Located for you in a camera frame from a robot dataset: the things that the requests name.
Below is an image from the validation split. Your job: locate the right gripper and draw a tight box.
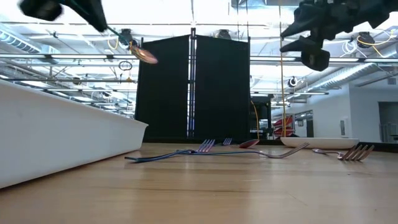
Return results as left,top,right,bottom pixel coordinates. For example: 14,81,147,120
279,0,371,72

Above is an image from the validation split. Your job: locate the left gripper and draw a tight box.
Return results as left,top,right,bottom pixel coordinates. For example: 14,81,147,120
18,0,108,33

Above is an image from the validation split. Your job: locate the iridescent blue utensil handle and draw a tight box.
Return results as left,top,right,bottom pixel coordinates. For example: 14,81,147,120
106,26,159,65

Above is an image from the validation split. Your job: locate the iridescent rainbow spoon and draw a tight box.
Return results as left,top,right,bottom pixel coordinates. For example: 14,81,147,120
238,138,261,149

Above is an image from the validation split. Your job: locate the red rack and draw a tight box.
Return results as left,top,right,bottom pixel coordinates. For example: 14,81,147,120
272,114,294,138

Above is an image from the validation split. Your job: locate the black equipment cabinet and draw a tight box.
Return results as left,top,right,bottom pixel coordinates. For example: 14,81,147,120
250,96,272,141

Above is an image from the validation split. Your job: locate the black folding screen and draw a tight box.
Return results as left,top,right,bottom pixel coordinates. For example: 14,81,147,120
134,27,251,144

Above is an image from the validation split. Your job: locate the white round plate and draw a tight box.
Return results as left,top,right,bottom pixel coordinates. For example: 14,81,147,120
279,136,361,151

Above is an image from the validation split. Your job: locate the white plastic cutlery tray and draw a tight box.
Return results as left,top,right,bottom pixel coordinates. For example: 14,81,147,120
0,78,149,190

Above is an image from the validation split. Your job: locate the silver ceiling duct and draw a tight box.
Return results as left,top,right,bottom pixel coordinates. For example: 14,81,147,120
0,29,60,65
298,60,398,94

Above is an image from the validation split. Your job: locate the yellow cable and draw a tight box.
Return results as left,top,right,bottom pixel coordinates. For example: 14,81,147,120
251,100,261,141

